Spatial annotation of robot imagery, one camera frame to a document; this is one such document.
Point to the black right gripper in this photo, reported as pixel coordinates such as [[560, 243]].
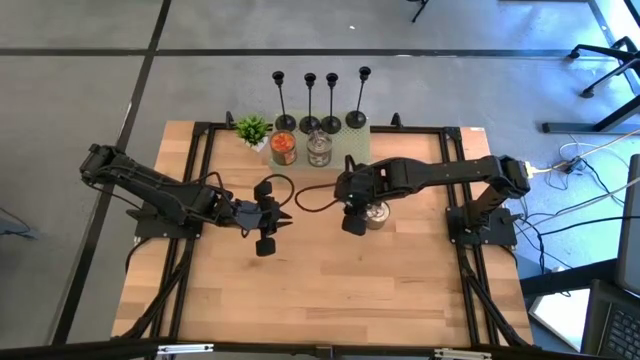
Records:
[[357, 192]]

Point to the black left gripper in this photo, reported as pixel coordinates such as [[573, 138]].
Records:
[[255, 217]]

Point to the brown label candle tin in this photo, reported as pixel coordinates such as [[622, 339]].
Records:
[[379, 217]]

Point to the orange label candle tin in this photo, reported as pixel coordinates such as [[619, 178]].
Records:
[[283, 145]]

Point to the plain silver candle tin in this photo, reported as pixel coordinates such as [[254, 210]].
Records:
[[320, 150]]

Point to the black metal candlestick holder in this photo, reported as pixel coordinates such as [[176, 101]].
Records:
[[309, 125], [285, 123], [356, 120], [331, 125]]

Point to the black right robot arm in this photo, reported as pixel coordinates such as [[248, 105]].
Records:
[[450, 172]]

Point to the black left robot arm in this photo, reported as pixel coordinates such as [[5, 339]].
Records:
[[150, 185]]

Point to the green plant in white pot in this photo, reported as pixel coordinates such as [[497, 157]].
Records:
[[252, 129]]

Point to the black desk beam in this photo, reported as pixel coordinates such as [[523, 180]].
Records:
[[560, 280]]

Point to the black power adapter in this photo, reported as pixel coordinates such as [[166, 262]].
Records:
[[570, 165]]

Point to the white board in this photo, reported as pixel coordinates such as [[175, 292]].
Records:
[[560, 315]]

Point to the black stand leg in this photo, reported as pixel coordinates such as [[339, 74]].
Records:
[[420, 10]]

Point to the black aluminium crossbar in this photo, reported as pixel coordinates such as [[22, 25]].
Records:
[[75, 352]]

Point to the black desk foot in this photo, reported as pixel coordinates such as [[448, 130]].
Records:
[[575, 127]]

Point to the grey monitor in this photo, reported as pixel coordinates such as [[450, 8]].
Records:
[[631, 225]]

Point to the black laptop keyboard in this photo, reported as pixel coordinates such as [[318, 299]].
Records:
[[617, 330]]

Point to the black office chair base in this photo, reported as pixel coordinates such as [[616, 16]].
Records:
[[629, 54]]

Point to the black aluminium table frame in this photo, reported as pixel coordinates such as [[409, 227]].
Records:
[[415, 130]]

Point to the silver metal bracket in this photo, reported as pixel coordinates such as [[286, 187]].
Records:
[[462, 355], [185, 349]]

